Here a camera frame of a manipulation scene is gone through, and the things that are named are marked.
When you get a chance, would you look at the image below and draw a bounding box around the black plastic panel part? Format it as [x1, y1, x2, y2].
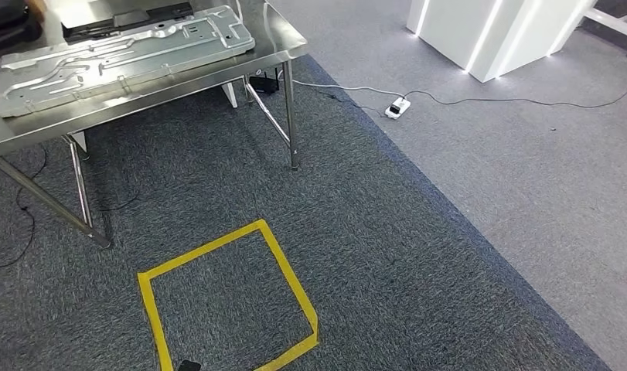
[60, 1, 196, 43]

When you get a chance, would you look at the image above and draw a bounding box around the brown cardboard box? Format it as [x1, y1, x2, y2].
[26, 0, 48, 22]

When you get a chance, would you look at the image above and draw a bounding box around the white frame leg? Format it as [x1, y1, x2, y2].
[581, 0, 627, 60]

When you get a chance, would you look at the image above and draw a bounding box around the stamped sheet metal plate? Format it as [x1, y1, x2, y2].
[0, 4, 257, 119]

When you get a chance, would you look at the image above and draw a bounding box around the thin black cable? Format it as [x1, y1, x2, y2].
[312, 88, 392, 117]

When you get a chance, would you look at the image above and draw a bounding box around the long black power cable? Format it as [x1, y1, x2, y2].
[402, 75, 627, 110]

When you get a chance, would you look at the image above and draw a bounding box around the steel workbench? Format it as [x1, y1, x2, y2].
[0, 0, 311, 251]

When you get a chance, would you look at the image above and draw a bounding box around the black zip case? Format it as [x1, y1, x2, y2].
[0, 0, 44, 51]

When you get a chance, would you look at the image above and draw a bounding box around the white lit display counter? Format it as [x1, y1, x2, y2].
[405, 0, 599, 84]

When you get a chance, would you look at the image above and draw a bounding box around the white power cable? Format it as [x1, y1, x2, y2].
[276, 70, 405, 100]

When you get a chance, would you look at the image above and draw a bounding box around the yellow floor tape square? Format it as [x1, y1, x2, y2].
[136, 218, 321, 371]

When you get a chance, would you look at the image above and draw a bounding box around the white power strip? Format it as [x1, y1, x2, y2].
[383, 97, 412, 121]

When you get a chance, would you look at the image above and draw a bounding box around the white stand foot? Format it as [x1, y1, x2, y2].
[220, 81, 240, 110]
[68, 131, 90, 162]

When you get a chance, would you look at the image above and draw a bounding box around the black floor cable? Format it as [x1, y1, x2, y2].
[0, 142, 49, 271]

